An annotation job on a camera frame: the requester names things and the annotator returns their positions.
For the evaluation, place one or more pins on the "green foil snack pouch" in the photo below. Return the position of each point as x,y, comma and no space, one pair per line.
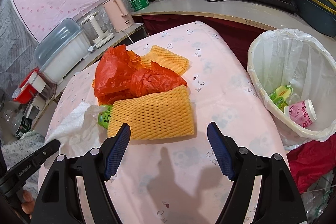
105,116

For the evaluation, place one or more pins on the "red cloth skirt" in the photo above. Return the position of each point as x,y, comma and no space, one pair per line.
309,161

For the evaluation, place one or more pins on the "stacked blue yellow basins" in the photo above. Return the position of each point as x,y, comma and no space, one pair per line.
319,14

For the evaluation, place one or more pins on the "pink electric kettle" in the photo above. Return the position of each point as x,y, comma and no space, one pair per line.
118,15

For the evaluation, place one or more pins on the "orange foam net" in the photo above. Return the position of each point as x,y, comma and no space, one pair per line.
166,59
155,116

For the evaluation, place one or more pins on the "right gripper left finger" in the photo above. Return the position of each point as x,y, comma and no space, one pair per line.
58,200

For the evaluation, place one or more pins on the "white dish box grey lid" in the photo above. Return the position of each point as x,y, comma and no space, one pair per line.
65,46

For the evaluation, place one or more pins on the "white tissue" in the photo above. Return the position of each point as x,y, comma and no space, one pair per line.
79,131

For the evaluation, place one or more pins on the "red plastic basket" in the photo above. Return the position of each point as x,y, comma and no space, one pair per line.
25,92

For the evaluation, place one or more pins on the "white glass kettle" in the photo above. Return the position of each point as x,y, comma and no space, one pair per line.
97,31

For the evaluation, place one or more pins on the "pink flower paper cup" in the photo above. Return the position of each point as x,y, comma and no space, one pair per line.
302,113

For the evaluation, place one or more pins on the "white lined trash bin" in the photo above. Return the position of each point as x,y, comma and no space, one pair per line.
292,57

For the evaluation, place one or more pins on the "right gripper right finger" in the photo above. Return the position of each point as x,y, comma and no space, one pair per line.
279,199

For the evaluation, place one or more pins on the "orange plastic bag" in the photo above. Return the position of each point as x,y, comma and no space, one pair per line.
121,75

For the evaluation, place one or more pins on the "white countertop board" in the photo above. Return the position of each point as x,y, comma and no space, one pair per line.
249,13

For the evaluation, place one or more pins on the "person left hand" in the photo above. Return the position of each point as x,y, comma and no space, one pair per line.
28,203

